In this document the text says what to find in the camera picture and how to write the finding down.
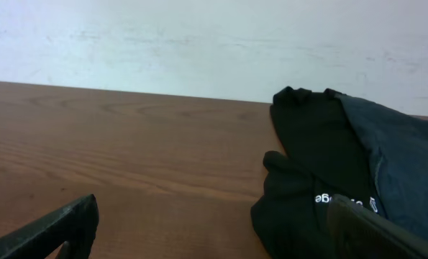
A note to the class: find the dark blue garment in pile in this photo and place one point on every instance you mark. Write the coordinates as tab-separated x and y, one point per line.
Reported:
397	146

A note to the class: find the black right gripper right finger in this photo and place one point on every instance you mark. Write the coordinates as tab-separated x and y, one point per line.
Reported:
362	234

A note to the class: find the black shirt with lettering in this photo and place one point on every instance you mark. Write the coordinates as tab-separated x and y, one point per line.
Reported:
322	157

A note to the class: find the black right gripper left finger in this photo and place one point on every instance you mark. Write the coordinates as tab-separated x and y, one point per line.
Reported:
72	228

